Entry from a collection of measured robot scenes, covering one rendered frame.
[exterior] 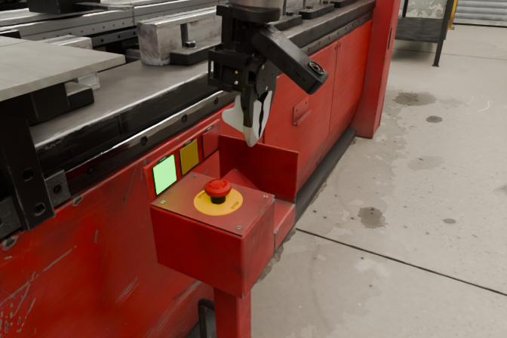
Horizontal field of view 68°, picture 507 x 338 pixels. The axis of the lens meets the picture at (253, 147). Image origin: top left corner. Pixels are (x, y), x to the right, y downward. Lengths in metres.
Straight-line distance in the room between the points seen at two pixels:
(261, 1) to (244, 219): 0.29
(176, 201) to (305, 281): 1.02
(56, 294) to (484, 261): 1.57
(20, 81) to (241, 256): 0.33
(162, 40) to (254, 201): 0.49
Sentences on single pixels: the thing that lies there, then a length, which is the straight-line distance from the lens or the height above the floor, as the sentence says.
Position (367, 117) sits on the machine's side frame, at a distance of 2.60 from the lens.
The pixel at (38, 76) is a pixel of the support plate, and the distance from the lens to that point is 0.42.
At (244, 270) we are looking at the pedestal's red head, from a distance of 0.55.
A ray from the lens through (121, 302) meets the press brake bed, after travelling 0.84.
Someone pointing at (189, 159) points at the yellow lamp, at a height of 0.81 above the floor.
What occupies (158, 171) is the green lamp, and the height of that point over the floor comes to 0.82.
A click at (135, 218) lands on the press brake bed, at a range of 0.77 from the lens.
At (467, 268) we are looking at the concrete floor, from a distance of 1.78.
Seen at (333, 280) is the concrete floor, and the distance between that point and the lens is 1.55.
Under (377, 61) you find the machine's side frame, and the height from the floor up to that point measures 0.52.
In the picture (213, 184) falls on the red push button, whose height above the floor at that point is 0.81.
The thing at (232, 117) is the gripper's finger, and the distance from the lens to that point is 0.58.
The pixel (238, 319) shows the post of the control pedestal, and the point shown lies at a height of 0.51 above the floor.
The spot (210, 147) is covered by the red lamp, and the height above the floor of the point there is 0.80.
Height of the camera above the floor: 1.10
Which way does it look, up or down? 27 degrees down
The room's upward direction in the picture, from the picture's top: straight up
